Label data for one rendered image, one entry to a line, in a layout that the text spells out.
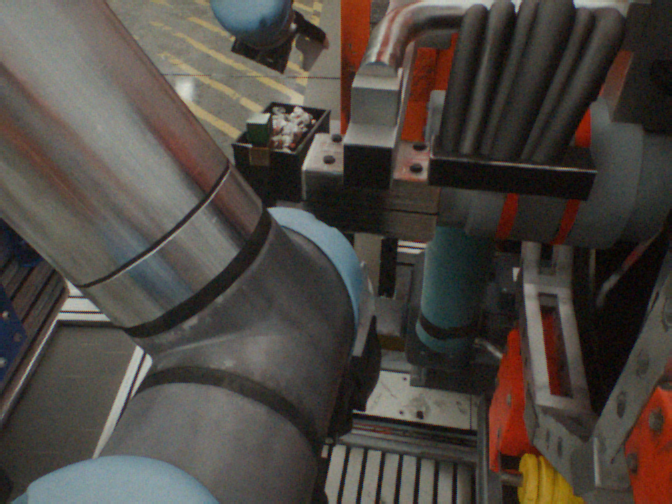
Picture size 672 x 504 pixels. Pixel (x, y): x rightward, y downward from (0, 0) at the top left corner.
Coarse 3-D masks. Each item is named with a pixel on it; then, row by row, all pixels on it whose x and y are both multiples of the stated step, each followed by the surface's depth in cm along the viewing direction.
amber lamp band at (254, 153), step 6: (270, 144) 107; (252, 150) 107; (258, 150) 106; (264, 150) 106; (270, 150) 107; (252, 156) 107; (258, 156) 107; (264, 156) 107; (270, 156) 107; (252, 162) 108; (258, 162) 108; (264, 162) 108; (270, 162) 108
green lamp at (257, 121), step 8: (248, 120) 104; (256, 120) 104; (264, 120) 104; (272, 120) 106; (248, 128) 104; (256, 128) 104; (264, 128) 103; (272, 128) 107; (248, 136) 105; (256, 136) 105; (264, 136) 104
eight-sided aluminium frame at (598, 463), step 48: (528, 288) 77; (528, 336) 71; (576, 336) 71; (528, 384) 67; (576, 384) 65; (624, 384) 38; (528, 432) 63; (576, 432) 49; (624, 432) 37; (576, 480) 45; (624, 480) 40
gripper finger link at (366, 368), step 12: (372, 324) 42; (372, 336) 42; (372, 348) 41; (360, 360) 40; (372, 360) 40; (360, 372) 39; (372, 372) 39; (360, 384) 38; (372, 384) 39; (360, 396) 38; (360, 408) 38
